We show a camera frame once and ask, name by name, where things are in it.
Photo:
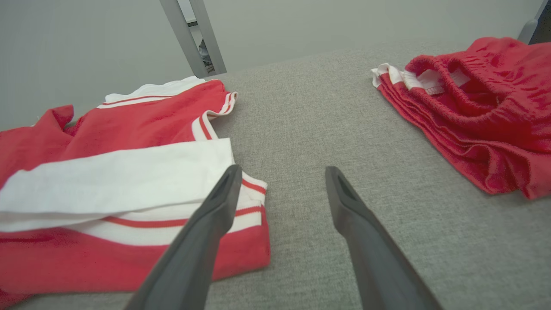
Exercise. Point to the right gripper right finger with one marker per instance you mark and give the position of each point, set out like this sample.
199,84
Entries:
379,275

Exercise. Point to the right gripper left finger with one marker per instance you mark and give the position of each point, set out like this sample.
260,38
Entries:
189,267

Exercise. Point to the red basketball jersey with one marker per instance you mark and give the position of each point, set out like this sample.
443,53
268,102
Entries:
107,129

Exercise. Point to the red shorts white waistband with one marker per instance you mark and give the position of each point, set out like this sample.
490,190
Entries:
486,125

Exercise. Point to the grey metal stand frame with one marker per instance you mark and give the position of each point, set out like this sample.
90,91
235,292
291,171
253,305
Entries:
183,38

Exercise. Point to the grey metal post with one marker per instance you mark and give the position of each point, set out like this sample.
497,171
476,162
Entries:
528,28

